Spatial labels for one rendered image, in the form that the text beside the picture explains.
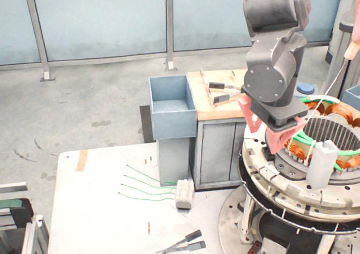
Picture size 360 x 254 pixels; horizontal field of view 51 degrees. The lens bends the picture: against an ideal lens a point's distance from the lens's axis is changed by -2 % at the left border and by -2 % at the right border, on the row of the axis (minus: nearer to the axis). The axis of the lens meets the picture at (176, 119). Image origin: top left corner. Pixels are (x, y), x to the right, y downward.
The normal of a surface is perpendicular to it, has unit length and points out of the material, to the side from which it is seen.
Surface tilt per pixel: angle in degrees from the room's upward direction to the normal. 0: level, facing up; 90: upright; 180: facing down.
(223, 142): 90
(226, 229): 0
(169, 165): 90
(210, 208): 0
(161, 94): 90
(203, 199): 0
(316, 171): 90
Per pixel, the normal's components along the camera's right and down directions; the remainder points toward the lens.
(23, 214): 0.16, 0.60
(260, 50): -0.35, -0.79
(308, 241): 0.00, -0.79
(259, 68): -0.47, 0.55
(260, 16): -0.39, 0.71
